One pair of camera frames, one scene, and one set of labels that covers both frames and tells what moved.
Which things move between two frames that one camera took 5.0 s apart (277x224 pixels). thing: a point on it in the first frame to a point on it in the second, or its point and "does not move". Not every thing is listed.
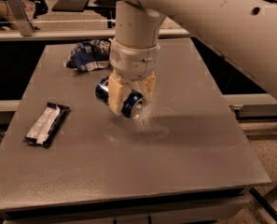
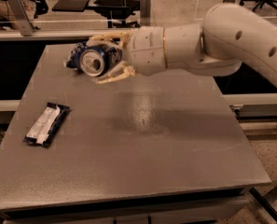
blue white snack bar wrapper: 48,125 does not move
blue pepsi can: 133,105 to 94,61
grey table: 187,155 does not move
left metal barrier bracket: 25,27 does not move
